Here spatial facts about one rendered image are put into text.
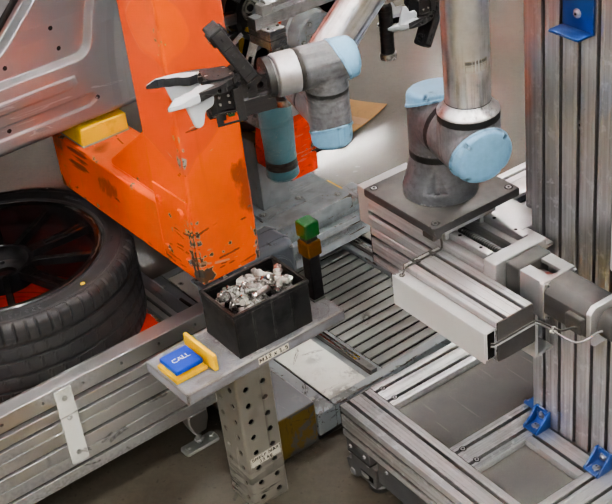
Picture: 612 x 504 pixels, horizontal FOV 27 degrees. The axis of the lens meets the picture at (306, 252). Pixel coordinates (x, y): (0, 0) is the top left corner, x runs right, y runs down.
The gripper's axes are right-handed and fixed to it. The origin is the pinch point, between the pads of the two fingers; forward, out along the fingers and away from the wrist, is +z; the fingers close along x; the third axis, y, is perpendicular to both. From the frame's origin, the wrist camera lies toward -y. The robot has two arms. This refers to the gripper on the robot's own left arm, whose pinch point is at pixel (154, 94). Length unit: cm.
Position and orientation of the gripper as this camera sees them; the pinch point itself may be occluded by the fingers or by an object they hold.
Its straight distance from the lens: 207.9
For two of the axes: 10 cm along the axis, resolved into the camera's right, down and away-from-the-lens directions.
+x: -3.4, -3.6, 8.7
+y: 1.6, 8.9, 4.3
